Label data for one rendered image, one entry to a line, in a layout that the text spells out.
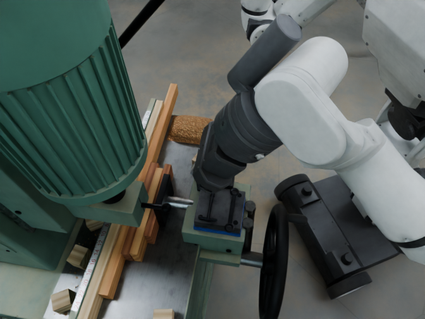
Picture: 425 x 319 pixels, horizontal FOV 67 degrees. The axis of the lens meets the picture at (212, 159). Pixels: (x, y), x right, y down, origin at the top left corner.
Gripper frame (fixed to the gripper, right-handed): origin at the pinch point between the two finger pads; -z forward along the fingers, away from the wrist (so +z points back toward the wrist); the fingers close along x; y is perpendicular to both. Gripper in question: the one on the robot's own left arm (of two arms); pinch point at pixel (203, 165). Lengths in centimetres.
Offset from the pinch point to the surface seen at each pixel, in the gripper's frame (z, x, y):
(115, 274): -27.2, -15.0, 2.8
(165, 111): -27.2, 29.2, 3.7
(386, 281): -59, 22, -130
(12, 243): -31.1, -14.2, 22.8
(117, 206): -15.1, -5.9, 8.7
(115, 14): -160, 209, 46
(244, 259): -23.7, -4.4, -25.3
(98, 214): -20.1, -7.0, 10.9
